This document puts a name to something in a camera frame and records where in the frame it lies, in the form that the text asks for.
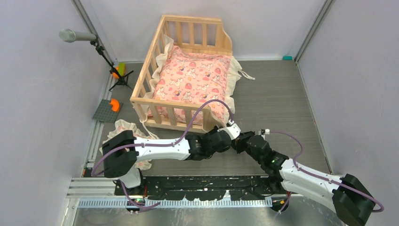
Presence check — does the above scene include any orange curved toy piece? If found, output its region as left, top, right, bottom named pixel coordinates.
left=109, top=98, right=121, bottom=112

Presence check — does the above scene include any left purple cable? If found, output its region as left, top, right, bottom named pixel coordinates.
left=90, top=99, right=235, bottom=213

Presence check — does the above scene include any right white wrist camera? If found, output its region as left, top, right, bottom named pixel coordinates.
left=258, top=129, right=270, bottom=140

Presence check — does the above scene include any grey building plate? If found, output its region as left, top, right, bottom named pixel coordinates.
left=92, top=99, right=123, bottom=123

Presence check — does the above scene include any orange green toy ball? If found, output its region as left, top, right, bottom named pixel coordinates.
left=112, top=63, right=126, bottom=79

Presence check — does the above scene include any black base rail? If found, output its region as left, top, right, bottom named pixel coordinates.
left=137, top=174, right=281, bottom=202

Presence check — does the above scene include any silver microphone on tripod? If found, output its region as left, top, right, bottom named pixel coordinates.
left=59, top=29, right=134, bottom=91

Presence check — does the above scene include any pink printed cushion with ties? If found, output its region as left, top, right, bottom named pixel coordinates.
left=144, top=35, right=255, bottom=131

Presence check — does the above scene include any teal small block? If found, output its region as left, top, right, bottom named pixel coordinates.
left=282, top=56, right=293, bottom=61

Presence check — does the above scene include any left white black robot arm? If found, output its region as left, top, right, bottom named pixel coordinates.
left=102, top=125, right=240, bottom=195

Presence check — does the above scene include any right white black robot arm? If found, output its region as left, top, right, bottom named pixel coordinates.
left=229, top=129, right=376, bottom=226

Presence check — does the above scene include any wooden slatted pet bed frame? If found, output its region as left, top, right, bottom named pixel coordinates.
left=130, top=15, right=232, bottom=133

